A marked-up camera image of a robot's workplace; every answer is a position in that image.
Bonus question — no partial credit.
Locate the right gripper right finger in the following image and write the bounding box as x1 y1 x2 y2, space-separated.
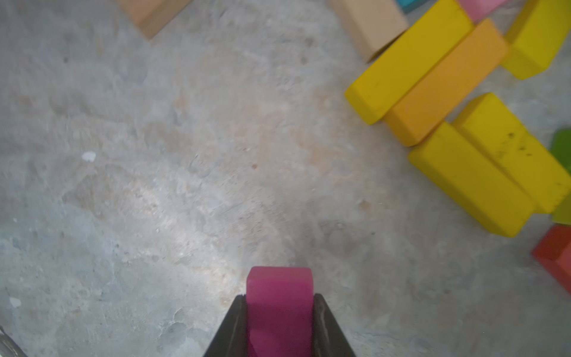
312 294 356 357

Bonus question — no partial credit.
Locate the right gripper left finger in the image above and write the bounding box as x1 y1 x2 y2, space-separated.
203 295 248 357

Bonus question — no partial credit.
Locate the magenta block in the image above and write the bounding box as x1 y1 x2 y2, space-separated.
245 266 314 357

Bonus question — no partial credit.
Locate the natural wood block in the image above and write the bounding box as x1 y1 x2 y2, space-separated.
329 0 409 62
117 0 191 40

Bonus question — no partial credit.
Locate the lower flat yellow block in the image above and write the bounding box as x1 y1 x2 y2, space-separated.
408 122 535 238

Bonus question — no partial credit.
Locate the flat yellow block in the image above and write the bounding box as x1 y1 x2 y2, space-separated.
452 93 570 214
408 122 535 238

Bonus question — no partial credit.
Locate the red block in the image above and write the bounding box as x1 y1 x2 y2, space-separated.
532 225 570 292

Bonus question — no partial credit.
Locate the amber orange block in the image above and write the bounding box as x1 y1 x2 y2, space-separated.
385 19 508 147

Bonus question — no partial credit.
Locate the upright yellow block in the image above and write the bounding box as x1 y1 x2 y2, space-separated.
345 0 474 125

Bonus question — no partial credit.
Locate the tilted yellow block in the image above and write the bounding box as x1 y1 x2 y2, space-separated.
551 194 571 226

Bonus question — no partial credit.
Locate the upper flat yellow block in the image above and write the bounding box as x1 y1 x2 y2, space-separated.
452 93 570 214

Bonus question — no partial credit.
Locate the green block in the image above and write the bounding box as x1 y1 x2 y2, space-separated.
550 128 571 173

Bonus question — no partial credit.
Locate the teal block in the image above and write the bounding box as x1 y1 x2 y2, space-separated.
396 0 428 14

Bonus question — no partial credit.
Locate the pink block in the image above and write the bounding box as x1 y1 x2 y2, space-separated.
457 0 510 24

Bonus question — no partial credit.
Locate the small yellow block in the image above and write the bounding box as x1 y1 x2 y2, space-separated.
502 0 570 80

